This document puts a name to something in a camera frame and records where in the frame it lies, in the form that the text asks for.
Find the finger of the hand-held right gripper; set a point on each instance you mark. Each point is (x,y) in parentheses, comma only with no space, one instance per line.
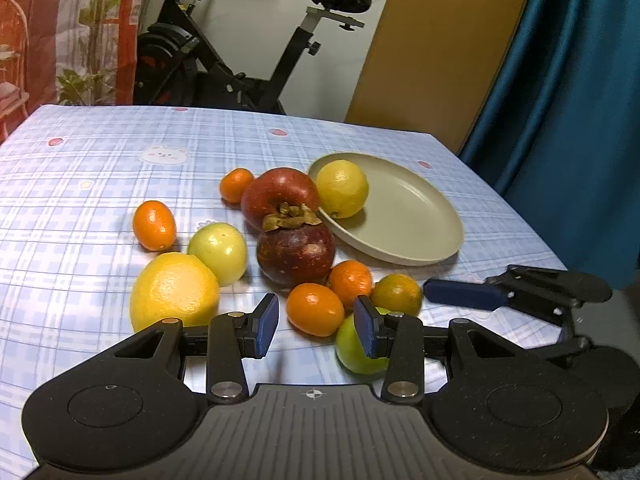
(460,293)

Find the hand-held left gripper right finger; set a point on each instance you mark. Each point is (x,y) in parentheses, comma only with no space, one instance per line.
(367,330)

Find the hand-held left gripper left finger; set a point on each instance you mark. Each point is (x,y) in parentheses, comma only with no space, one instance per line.
(267,327)

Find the light green apple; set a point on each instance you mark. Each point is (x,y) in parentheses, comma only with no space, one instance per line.
(352,352)
(217,252)

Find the greenish orange tangerine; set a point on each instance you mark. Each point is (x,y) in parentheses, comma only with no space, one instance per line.
(397,292)

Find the round orange tangerine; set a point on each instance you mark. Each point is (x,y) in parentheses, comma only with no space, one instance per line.
(350,282)
(236,185)
(315,310)

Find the dark purple mangosteen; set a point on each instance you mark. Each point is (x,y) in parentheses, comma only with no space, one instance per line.
(295,255)

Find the beige round plate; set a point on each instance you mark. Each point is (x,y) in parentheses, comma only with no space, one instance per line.
(410,210)

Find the large yellow lemon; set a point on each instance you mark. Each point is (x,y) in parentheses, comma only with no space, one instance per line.
(172,290)

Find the red apple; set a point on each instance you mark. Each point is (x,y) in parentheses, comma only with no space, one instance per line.
(272,192)

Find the small yellow lemon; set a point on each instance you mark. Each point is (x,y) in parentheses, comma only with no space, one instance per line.
(342,187)

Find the oval orange kumquat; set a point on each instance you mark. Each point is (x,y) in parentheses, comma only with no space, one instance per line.
(154,225)

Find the blue curtain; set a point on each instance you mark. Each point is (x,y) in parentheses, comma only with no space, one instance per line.
(575,110)

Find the blue plaid tablecloth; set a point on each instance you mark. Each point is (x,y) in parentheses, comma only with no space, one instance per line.
(100,160)

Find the brown wooden board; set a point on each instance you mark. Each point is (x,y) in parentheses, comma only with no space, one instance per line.
(440,50)

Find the black exercise bike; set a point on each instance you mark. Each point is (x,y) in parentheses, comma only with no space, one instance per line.
(210,65)

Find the printed wall backdrop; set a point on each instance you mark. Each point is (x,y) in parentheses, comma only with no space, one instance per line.
(60,35)

